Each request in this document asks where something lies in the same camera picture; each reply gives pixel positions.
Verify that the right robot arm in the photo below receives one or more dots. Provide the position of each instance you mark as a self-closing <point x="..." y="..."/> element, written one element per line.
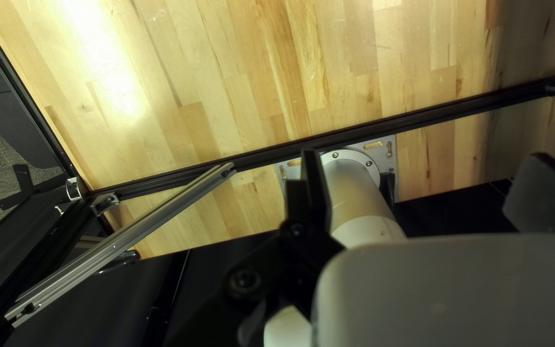
<point x="354" y="202"/>

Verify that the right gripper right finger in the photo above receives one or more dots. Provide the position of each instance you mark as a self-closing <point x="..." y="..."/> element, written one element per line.
<point x="547" y="197"/>

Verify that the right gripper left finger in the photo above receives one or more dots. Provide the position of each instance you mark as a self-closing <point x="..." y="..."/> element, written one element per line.
<point x="301" y="250"/>

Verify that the black frame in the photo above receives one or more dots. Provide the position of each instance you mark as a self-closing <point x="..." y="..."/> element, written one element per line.
<point x="402" y="123"/>

